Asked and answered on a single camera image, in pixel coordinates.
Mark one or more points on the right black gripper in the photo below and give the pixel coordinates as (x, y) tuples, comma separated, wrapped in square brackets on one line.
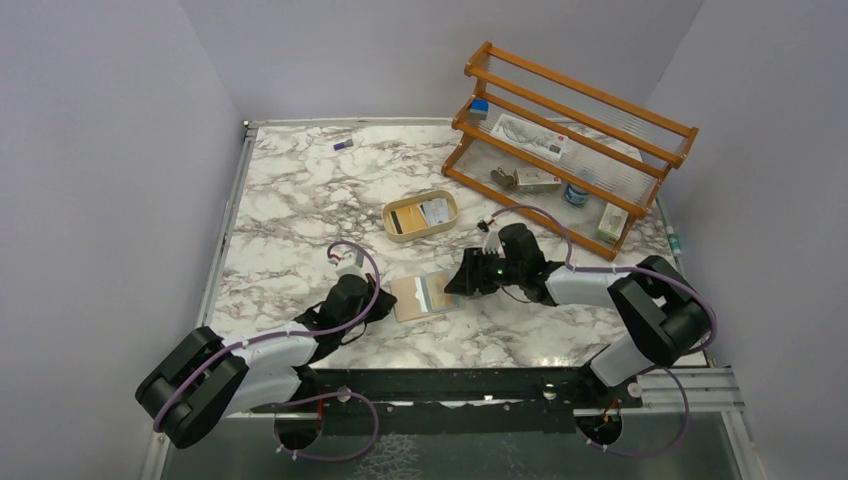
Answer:
[(478, 273)]

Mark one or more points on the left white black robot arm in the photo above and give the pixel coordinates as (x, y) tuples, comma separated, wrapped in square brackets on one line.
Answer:
[(208, 376)]

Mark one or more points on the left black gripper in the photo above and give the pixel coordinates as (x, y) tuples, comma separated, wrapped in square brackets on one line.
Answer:
[(374, 311)]

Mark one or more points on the blue grey eraser block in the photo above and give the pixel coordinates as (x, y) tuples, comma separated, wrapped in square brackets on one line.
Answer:
[(478, 109)]

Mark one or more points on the clear printed packet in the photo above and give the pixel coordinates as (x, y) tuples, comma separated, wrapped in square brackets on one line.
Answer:
[(529, 137)]

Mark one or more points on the beige card holder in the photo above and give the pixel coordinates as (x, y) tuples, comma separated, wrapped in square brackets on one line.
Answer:
[(407, 307)]

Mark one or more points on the small grey box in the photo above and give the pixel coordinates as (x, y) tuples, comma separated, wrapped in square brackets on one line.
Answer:
[(533, 180)]

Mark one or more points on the yellow card with black stripe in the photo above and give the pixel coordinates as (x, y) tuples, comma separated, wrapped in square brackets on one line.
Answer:
[(407, 219)]

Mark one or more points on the orange wooden shelf rack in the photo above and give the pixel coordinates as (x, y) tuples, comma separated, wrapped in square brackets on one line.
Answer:
[(618, 151)]

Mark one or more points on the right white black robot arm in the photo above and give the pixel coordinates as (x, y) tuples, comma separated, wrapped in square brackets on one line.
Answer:
[(665, 318)]

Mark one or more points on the tan card in holder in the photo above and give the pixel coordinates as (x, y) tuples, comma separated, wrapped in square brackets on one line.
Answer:
[(437, 299)]

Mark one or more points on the blue white small jar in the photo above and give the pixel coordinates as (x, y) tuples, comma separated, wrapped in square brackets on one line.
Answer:
[(575, 195)]

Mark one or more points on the green white small box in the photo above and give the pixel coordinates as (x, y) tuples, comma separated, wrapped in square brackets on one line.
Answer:
[(611, 224)]

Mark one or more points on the beige oval tray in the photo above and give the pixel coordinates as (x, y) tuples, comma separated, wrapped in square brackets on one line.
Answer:
[(418, 199)]

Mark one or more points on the metal binder clip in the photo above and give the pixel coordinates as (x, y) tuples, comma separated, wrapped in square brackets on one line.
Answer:
[(503, 179)]

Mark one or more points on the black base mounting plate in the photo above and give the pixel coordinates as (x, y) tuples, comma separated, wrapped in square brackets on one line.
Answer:
[(436, 401)]

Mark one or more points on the green white tube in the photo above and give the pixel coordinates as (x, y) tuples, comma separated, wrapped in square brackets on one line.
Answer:
[(673, 240)]

